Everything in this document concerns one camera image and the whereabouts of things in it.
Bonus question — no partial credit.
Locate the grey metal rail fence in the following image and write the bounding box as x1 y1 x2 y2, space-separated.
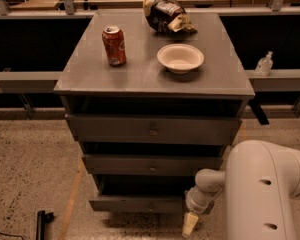
0 0 300 95

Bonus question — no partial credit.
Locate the crumpled chip bag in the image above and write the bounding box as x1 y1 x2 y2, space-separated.
143 0 197 33

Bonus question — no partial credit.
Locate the grey middle drawer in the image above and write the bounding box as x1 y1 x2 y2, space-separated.
82 154 222 176

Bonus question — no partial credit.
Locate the grey top drawer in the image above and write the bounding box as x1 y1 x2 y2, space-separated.
66 114 241 146

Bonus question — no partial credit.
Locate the grey bottom drawer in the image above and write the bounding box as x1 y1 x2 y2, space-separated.
90 175 195 213

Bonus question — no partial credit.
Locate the red soda can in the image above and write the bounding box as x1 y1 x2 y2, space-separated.
102 25 126 66

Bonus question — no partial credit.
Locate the grey wooden drawer cabinet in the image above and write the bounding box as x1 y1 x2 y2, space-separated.
53 11 256 198

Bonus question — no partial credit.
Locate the black post on floor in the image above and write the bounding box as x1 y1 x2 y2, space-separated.
36 210 54 240

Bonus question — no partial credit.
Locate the white paper bowl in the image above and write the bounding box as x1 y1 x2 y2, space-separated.
157 43 204 74

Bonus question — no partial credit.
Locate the clear sanitizer pump bottle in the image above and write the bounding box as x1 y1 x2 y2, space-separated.
254 51 273 77

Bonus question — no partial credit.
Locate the black floor cable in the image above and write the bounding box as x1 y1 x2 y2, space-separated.
0 222 26 240

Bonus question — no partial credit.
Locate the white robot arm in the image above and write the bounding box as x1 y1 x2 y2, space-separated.
182 140 300 240

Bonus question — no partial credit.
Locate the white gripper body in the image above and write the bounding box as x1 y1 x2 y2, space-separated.
185 186 220 214

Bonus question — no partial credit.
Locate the grey drawer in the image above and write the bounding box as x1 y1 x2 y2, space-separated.
66 114 241 146
82 154 222 176
90 175 195 213

